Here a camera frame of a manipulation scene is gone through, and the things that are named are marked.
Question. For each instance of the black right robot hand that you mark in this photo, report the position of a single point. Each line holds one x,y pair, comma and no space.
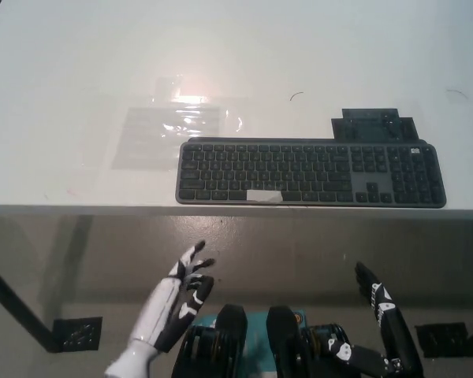
378,293

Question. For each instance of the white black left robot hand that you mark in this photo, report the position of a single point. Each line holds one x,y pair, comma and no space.
169,307

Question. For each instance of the black robot body teal top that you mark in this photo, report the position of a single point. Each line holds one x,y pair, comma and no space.
260,342

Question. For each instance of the black floor tape marker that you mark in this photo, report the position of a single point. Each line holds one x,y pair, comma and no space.
78,334
441,339

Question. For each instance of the white tape piece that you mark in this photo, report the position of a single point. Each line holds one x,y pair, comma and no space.
263,195

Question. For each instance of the black table leg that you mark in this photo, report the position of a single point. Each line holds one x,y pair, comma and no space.
19,307

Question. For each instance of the black flat holder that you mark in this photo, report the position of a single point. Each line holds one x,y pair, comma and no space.
362,130

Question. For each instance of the grey translucent film sheet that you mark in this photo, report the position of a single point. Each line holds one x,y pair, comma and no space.
142,141

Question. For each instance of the clear glossy plastic film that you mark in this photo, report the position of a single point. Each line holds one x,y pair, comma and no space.
189,114

